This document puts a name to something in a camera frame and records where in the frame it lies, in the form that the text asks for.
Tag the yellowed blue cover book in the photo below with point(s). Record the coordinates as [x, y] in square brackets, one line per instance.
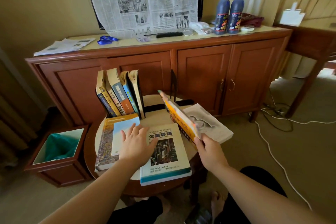
[131, 95]

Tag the round wooden table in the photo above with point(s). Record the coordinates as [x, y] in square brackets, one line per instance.
[155, 118]

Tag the green bin liner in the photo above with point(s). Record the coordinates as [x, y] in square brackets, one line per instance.
[59, 147]

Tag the blue slipper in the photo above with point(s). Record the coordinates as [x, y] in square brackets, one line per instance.
[199, 217]

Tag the white tissue box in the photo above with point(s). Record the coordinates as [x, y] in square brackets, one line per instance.
[291, 17]

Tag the wooden side desk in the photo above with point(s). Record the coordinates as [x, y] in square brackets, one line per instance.
[309, 42]

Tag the small white box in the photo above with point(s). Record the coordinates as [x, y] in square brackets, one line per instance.
[247, 29]

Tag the person's left forearm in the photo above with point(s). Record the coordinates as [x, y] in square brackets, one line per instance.
[92, 200]

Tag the person's right leg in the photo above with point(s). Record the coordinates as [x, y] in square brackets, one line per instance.
[262, 174]

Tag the black remote control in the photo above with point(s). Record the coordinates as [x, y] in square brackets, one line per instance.
[169, 34]

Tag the white plastic bag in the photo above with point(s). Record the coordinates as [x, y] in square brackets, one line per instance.
[198, 25]

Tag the yellow picture storybook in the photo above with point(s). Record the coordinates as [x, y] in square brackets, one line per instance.
[113, 103]

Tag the dark red bag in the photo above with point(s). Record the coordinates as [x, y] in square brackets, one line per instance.
[253, 20]

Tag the small lavender packet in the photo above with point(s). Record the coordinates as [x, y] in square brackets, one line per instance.
[143, 39]

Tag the teal orange cover book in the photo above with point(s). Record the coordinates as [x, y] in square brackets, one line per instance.
[124, 97]

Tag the dark blue red-capped bottle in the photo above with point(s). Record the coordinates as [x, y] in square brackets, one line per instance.
[221, 13]
[235, 13]

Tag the small clear packet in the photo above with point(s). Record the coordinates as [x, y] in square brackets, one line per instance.
[206, 31]

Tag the beige curtain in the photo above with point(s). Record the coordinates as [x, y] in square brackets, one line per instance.
[13, 126]

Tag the wooden sideboard cabinet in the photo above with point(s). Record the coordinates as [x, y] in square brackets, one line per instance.
[73, 87]

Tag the large white teal textbook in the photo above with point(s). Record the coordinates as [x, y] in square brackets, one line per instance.
[168, 171]

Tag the black metal bookend rack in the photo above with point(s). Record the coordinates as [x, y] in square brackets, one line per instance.
[155, 107]

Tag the grey cover book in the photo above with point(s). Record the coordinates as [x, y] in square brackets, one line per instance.
[136, 90]

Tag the person's right forearm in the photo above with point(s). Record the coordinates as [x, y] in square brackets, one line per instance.
[262, 200]

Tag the wooden trash bin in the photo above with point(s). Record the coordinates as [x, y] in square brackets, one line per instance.
[57, 174]

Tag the dark figure cover book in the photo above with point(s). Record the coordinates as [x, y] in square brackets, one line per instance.
[105, 103]

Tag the person's left hand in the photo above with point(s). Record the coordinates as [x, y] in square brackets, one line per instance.
[136, 150]

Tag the folded newspaper pile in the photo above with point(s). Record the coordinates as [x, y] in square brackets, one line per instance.
[63, 47]

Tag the yellow painting cover paperback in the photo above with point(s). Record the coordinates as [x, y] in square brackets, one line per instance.
[105, 147]

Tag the white page book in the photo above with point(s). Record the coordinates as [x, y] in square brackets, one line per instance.
[215, 126]

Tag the person's right hand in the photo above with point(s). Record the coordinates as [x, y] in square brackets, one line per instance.
[211, 155]

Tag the small white blue book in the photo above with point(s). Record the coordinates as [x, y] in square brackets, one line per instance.
[118, 139]

